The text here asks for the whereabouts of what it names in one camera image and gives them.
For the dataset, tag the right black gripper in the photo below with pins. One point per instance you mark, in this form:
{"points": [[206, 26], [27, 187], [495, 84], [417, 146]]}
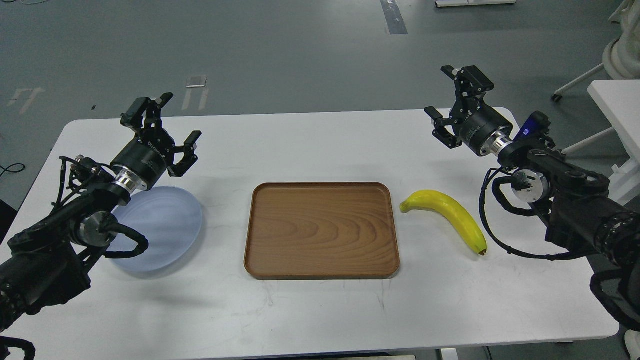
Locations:
{"points": [[475, 124]]}

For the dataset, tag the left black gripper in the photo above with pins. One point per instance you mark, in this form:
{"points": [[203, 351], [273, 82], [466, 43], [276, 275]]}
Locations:
{"points": [[152, 151]]}

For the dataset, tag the light blue plate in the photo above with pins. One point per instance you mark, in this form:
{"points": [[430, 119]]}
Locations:
{"points": [[171, 220]]}

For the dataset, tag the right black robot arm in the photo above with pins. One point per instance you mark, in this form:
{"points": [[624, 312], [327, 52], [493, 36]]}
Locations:
{"points": [[535, 180]]}

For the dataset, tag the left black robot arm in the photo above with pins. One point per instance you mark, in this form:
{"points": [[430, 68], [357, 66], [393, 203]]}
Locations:
{"points": [[50, 261]]}

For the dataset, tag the yellow banana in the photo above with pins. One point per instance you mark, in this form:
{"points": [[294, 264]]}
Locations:
{"points": [[459, 218]]}

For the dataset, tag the brown wooden tray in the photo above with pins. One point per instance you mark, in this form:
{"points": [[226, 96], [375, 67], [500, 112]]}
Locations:
{"points": [[321, 231]]}

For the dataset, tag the white pedestal object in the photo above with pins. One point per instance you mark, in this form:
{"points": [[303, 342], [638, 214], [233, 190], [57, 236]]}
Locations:
{"points": [[621, 57]]}

